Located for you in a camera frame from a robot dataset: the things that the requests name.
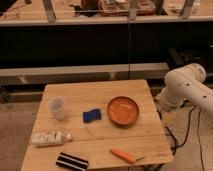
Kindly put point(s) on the orange pepper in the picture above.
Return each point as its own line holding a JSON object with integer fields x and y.
{"x": 129, "y": 158}

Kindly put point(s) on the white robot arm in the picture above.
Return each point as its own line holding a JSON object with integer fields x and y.
{"x": 186, "y": 83}

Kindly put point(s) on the orange plate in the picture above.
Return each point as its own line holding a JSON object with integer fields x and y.
{"x": 123, "y": 110}

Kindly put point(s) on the blue sponge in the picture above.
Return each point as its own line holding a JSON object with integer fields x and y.
{"x": 92, "y": 115}

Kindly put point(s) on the wooden table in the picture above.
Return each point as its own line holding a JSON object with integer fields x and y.
{"x": 93, "y": 141}

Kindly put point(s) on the translucent plastic cup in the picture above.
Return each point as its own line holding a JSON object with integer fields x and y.
{"x": 56, "y": 107}

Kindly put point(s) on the black white striped object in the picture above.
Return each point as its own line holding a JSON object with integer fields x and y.
{"x": 72, "y": 162}

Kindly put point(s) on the clear plastic bottle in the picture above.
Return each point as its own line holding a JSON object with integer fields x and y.
{"x": 53, "y": 138}

